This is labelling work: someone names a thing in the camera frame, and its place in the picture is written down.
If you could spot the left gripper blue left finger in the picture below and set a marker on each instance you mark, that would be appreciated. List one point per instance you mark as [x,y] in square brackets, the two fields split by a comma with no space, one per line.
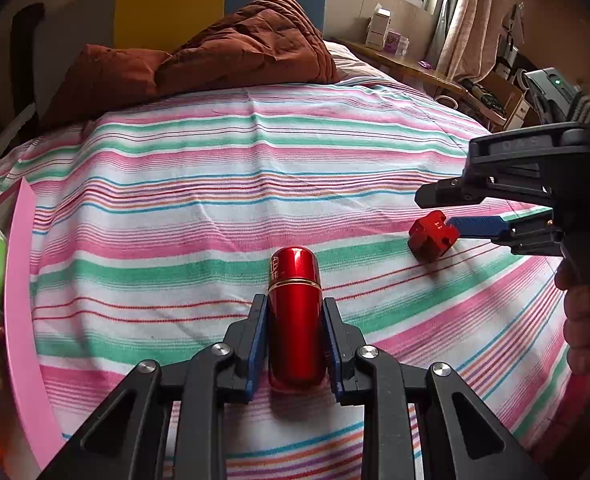
[247,339]

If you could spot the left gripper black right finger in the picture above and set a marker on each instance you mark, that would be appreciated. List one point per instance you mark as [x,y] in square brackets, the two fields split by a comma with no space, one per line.
[342,342]

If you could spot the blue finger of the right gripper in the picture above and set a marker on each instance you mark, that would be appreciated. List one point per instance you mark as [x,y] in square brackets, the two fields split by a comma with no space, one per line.
[478,226]
[446,193]

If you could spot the red puzzle piece block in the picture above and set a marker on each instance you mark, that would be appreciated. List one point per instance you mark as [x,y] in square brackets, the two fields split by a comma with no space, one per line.
[431,236]

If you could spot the red metallic capsule bottle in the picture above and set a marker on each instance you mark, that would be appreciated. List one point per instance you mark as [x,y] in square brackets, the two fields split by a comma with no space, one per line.
[295,333]

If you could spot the person right hand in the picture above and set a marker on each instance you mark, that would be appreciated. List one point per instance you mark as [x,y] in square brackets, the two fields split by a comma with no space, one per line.
[577,322]

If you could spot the wooden side desk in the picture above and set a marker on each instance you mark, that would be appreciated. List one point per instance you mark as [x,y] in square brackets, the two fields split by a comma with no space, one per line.
[403,68]

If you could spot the striped pink green bedspread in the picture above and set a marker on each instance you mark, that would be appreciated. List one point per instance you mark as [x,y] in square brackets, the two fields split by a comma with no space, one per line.
[153,232]

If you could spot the pink curtain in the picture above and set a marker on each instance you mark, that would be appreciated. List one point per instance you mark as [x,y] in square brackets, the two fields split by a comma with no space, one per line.
[472,38]

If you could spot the white box on desk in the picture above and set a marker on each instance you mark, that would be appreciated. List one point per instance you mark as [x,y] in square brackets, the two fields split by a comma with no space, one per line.
[377,29]

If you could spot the rust brown quilted jacket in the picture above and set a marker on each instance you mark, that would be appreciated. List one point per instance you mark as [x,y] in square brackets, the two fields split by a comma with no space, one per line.
[264,42]

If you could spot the white pink-rimmed tray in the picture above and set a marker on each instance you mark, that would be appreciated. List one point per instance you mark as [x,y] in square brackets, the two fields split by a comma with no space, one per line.
[35,415]

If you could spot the grey yellow blue headboard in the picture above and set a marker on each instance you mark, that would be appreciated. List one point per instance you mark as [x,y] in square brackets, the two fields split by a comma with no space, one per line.
[147,24]

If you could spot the black rolled mat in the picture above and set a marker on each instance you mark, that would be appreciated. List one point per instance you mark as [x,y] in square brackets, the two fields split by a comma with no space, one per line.
[22,32]

